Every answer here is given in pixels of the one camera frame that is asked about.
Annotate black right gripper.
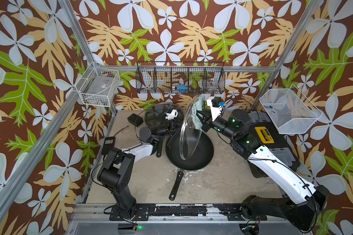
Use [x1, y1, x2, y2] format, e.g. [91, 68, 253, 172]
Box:
[195, 109, 240, 144]

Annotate light green fluffy cloth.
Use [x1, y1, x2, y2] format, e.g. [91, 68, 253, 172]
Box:
[191, 95, 205, 130]

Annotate glass lid with steel rim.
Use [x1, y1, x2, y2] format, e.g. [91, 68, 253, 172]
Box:
[179, 95, 205, 161]

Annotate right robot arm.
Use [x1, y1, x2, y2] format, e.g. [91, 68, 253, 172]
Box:
[192, 109, 329, 233]

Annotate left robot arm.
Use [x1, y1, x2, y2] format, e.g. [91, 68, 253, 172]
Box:
[97, 119, 182, 221]

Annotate glass lid on back pan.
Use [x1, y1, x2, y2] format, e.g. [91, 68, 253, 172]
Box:
[144, 102, 184, 135]

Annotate black back frying pan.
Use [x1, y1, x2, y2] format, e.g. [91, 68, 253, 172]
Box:
[139, 102, 184, 158]

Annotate black frying pan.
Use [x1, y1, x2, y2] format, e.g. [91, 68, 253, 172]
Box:
[165, 132, 214, 201]
[139, 102, 184, 158]

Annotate black front frying pan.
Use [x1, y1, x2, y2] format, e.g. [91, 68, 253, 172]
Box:
[165, 132, 214, 201]

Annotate blue object in basket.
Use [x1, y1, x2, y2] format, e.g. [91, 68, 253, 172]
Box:
[177, 85, 188, 93]

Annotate small black battery box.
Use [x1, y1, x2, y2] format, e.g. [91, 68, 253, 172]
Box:
[127, 114, 144, 127]

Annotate black power adapter brick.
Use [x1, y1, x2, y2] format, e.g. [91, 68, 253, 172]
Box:
[101, 137, 116, 156]

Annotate black yellow tool case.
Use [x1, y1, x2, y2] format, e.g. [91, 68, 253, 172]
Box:
[249, 111, 301, 172]

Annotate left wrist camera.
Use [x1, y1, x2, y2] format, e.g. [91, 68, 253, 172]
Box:
[165, 109, 178, 120]

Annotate black wire basket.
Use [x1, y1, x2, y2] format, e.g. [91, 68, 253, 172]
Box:
[134, 61, 226, 94]

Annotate white wire basket left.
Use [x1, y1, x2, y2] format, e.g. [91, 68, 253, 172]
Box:
[76, 63, 121, 107]

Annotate white wire basket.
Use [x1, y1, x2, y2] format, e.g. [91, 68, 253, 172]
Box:
[76, 63, 121, 107]
[259, 85, 323, 135]

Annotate white wire basket right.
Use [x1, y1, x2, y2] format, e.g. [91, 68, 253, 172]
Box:
[259, 85, 323, 135]

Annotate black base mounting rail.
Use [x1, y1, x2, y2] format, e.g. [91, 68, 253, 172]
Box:
[109, 202, 268, 221]

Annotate aluminium frame post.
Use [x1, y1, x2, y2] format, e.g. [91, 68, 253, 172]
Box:
[58, 1, 117, 115]

